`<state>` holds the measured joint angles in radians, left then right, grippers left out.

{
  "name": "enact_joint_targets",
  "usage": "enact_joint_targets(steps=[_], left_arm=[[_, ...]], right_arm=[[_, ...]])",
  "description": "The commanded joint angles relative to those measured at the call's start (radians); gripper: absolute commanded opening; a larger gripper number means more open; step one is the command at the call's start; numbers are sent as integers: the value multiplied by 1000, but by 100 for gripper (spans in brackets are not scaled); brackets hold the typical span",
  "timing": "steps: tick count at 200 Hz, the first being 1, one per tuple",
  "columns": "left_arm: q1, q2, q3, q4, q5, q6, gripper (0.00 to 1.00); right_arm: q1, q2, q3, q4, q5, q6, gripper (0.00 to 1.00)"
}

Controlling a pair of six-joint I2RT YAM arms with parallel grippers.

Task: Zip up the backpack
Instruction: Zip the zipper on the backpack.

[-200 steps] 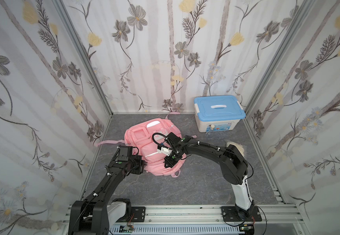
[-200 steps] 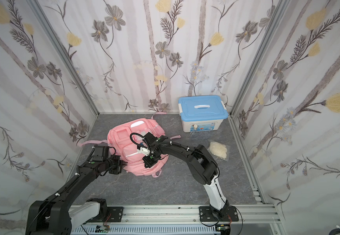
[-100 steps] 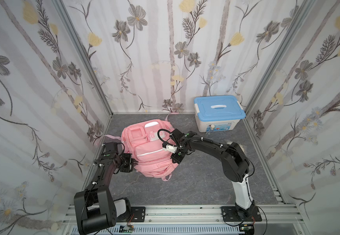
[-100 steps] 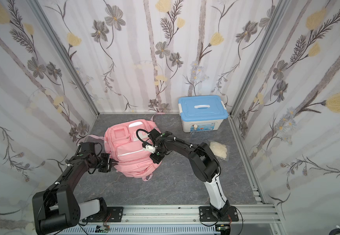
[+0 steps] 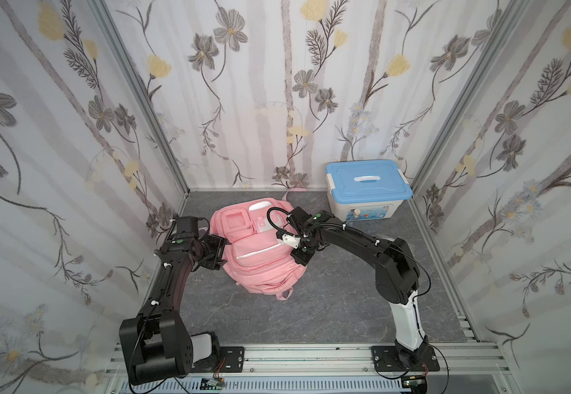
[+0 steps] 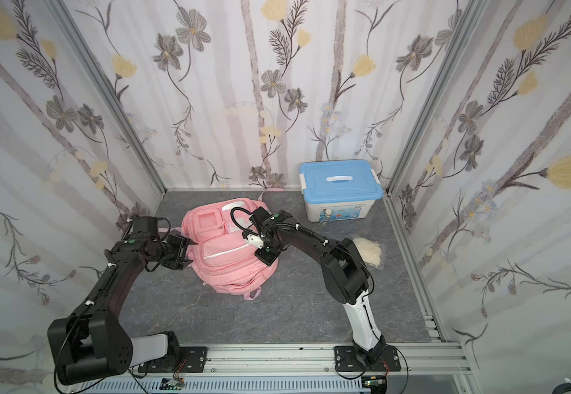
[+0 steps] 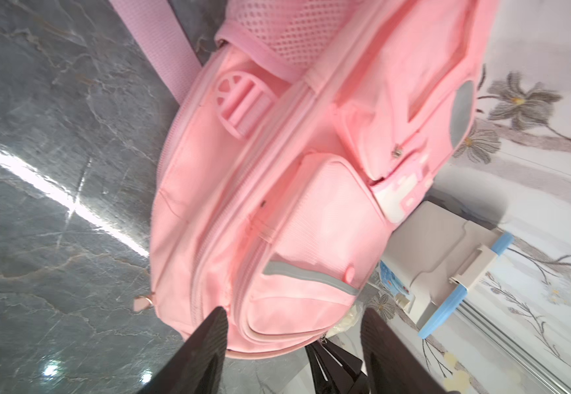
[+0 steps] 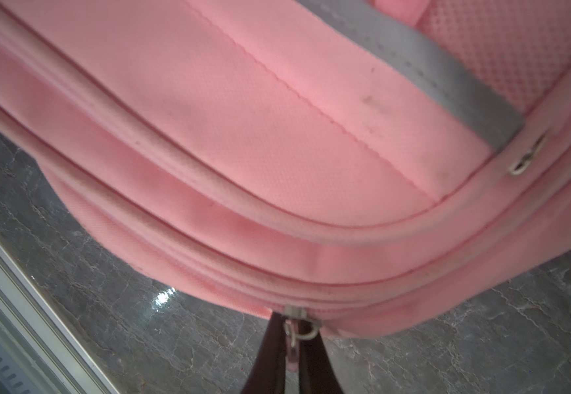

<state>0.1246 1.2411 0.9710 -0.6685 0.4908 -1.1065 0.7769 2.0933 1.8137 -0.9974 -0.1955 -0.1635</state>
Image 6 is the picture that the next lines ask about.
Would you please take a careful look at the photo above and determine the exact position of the white slotted cable duct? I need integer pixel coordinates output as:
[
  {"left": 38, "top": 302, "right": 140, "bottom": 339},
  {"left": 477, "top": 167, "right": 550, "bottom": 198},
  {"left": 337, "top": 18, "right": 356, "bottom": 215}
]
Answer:
[{"left": 78, "top": 378, "right": 373, "bottom": 394}]

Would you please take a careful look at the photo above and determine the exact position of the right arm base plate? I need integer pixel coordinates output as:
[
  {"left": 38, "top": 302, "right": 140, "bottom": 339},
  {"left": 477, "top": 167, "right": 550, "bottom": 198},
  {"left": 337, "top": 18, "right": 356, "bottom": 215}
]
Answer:
[{"left": 333, "top": 345, "right": 402, "bottom": 373}]

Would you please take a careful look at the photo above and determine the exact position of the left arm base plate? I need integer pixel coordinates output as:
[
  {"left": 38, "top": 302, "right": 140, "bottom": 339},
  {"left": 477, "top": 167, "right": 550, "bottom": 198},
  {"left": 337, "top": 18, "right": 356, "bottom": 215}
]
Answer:
[{"left": 138, "top": 346, "right": 208, "bottom": 374}]

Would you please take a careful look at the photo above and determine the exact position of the glass flask with stopper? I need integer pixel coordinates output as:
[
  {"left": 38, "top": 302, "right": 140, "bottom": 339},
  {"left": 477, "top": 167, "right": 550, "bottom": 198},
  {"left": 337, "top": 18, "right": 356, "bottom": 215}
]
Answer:
[{"left": 319, "top": 208, "right": 332, "bottom": 228}]

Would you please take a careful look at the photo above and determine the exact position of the white box with blue lid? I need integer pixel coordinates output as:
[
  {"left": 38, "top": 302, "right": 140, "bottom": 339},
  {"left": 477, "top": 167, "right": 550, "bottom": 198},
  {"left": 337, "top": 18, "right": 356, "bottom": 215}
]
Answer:
[{"left": 300, "top": 159, "right": 383, "bottom": 223}]

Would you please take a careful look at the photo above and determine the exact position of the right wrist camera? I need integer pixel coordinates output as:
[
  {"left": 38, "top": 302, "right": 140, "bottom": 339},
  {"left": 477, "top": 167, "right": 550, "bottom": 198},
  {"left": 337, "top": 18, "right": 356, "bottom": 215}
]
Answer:
[{"left": 246, "top": 234, "right": 264, "bottom": 249}]

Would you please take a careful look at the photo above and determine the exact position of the pink backpack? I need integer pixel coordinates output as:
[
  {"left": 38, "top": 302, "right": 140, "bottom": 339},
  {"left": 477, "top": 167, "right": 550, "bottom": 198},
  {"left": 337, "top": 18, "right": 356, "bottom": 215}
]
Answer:
[{"left": 177, "top": 198, "right": 278, "bottom": 300}]

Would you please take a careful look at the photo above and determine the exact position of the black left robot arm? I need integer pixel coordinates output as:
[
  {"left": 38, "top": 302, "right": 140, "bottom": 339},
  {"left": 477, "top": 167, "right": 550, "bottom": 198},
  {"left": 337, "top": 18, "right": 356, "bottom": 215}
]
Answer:
[{"left": 47, "top": 230, "right": 195, "bottom": 386}]

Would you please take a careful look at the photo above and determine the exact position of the aluminium front rail frame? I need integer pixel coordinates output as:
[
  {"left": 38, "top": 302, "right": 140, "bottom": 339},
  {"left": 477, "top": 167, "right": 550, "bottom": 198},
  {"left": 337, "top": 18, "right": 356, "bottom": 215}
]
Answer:
[{"left": 66, "top": 342, "right": 480, "bottom": 393}]

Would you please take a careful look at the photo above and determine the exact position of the plastic bag of white gloves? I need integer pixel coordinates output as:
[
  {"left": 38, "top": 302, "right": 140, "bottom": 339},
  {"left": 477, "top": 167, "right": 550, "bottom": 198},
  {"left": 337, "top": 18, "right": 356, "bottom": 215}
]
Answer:
[{"left": 352, "top": 236, "right": 386, "bottom": 271}]

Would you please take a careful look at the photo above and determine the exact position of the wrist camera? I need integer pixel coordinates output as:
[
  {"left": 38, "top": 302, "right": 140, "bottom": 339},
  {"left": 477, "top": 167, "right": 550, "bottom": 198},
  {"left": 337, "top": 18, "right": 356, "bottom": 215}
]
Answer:
[
  {"left": 246, "top": 234, "right": 264, "bottom": 249},
  {"left": 131, "top": 216, "right": 159, "bottom": 237}
]

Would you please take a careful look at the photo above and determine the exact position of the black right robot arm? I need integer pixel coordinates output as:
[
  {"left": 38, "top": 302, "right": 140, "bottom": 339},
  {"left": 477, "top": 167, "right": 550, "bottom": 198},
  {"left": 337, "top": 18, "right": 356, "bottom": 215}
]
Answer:
[{"left": 243, "top": 208, "right": 387, "bottom": 365}]

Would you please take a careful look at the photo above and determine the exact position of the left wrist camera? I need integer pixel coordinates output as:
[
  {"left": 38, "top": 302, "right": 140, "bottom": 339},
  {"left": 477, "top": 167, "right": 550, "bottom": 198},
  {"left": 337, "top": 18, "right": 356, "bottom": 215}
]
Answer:
[{"left": 131, "top": 216, "right": 159, "bottom": 237}]

